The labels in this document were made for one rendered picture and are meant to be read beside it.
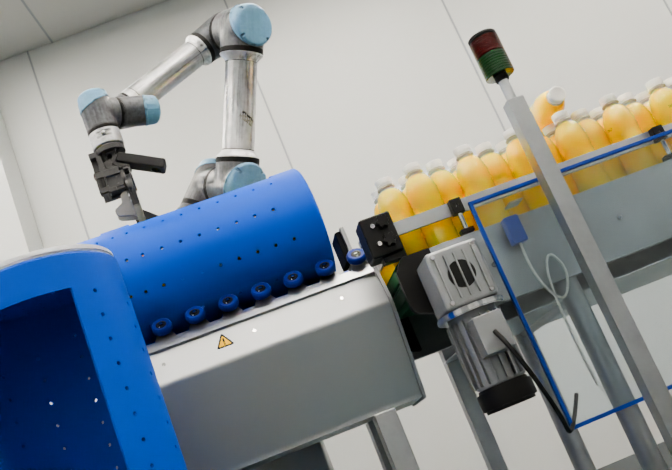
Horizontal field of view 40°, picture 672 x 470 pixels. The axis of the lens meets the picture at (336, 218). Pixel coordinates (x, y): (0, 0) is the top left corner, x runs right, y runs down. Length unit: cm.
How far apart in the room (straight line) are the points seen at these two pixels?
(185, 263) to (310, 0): 356
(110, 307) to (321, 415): 62
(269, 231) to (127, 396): 64
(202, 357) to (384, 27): 360
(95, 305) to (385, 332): 70
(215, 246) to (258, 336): 22
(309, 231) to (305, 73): 323
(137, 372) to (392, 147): 362
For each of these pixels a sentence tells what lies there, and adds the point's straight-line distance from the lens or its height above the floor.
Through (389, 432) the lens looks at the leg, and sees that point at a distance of 199.
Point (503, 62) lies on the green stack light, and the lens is 196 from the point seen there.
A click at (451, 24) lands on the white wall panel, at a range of 535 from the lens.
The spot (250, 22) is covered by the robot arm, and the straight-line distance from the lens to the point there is 246.
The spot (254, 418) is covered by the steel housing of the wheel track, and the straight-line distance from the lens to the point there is 198.
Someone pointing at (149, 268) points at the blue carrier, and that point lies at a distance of 201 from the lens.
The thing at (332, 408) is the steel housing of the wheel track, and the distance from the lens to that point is 200.
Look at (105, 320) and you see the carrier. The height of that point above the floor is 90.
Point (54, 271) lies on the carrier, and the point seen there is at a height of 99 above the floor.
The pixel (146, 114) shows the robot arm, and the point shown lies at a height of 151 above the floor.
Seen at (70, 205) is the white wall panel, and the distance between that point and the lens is 518.
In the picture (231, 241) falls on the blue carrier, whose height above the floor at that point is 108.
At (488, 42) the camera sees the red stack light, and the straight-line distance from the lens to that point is 197.
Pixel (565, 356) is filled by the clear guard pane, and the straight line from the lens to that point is 191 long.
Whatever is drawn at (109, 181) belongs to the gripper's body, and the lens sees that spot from 220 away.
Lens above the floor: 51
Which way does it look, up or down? 16 degrees up
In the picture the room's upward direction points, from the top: 22 degrees counter-clockwise
